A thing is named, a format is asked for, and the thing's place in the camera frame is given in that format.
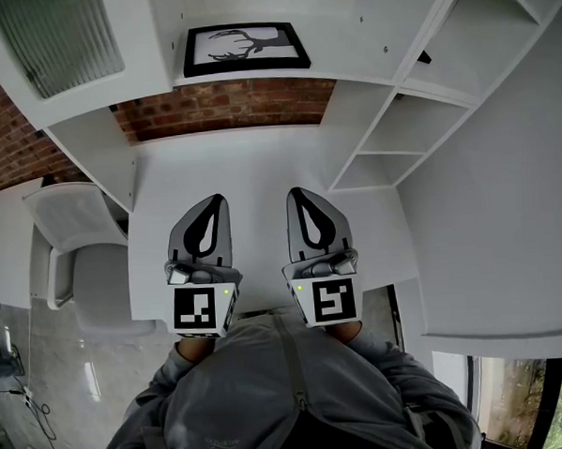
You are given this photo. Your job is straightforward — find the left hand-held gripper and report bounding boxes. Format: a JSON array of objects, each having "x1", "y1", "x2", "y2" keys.
[{"x1": 160, "y1": 191, "x2": 247, "y2": 342}]

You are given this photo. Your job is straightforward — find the white shelf unit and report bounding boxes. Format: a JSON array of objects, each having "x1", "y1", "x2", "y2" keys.
[{"x1": 149, "y1": 0, "x2": 465, "y2": 102}]

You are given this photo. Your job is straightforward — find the black framed deer picture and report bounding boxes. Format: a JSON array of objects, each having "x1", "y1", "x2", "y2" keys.
[{"x1": 179, "y1": 19, "x2": 312, "y2": 80}]

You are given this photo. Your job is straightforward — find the dark grey floor equipment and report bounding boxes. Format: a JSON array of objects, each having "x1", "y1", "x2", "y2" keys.
[{"x1": 0, "y1": 352, "x2": 26, "y2": 380}]

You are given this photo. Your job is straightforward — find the black framed window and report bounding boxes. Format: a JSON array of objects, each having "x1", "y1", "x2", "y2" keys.
[{"x1": 465, "y1": 352, "x2": 562, "y2": 449}]

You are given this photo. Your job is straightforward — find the person's grey jacket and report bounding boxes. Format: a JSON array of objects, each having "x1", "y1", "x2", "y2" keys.
[{"x1": 90, "y1": 297, "x2": 484, "y2": 449}]

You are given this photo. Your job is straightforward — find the person's right forearm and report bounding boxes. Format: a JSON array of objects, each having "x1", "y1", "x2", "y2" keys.
[{"x1": 330, "y1": 318, "x2": 412, "y2": 382}]

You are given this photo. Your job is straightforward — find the black floor cable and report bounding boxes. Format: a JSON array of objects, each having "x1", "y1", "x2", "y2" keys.
[{"x1": 0, "y1": 384, "x2": 58, "y2": 443}]

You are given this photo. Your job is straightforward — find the white cabinet door frosted glass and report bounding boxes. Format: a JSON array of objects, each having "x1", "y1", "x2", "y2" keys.
[{"x1": 0, "y1": 0, "x2": 176, "y2": 131}]

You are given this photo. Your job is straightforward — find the thin white cable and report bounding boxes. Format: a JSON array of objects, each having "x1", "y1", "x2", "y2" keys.
[{"x1": 24, "y1": 309, "x2": 37, "y2": 388}]

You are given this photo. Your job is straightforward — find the grey harness strap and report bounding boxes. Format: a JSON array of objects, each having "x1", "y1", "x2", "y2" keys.
[
  {"x1": 140, "y1": 424, "x2": 175, "y2": 449},
  {"x1": 403, "y1": 399, "x2": 463, "y2": 449}
]

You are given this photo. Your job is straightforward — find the person's left forearm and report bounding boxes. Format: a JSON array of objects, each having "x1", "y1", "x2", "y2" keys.
[{"x1": 150, "y1": 337, "x2": 220, "y2": 396}]

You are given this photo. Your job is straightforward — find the white grey office chair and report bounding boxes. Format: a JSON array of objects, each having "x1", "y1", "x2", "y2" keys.
[{"x1": 21, "y1": 178, "x2": 159, "y2": 341}]

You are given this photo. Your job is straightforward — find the white desk with shelves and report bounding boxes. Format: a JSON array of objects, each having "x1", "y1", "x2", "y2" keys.
[{"x1": 0, "y1": 0, "x2": 562, "y2": 345}]

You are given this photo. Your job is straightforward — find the white open side shelves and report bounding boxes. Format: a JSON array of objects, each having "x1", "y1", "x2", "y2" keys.
[{"x1": 318, "y1": 0, "x2": 562, "y2": 193}]

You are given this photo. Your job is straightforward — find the black floor trim strip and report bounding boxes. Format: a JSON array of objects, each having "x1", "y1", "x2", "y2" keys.
[{"x1": 385, "y1": 282, "x2": 407, "y2": 353}]

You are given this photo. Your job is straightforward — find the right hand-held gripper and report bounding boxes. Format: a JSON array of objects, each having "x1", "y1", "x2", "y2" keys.
[{"x1": 277, "y1": 183, "x2": 365, "y2": 331}]

